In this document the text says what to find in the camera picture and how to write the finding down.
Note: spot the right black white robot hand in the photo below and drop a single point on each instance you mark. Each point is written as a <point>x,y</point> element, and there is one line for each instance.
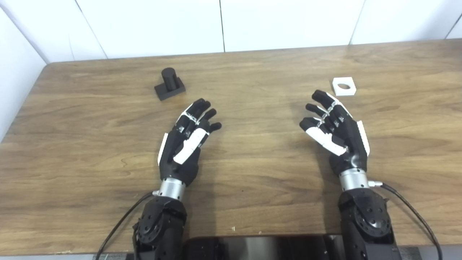
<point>352,155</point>

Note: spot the black peg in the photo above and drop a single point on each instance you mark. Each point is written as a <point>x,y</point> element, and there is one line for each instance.
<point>169,80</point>

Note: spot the white square piece with hole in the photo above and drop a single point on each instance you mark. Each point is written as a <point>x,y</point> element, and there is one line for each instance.
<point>349,91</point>

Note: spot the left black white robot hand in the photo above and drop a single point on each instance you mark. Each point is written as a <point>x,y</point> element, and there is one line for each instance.
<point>180,169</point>

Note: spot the black robot torso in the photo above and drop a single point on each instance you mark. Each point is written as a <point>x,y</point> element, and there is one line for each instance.
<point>260,249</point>

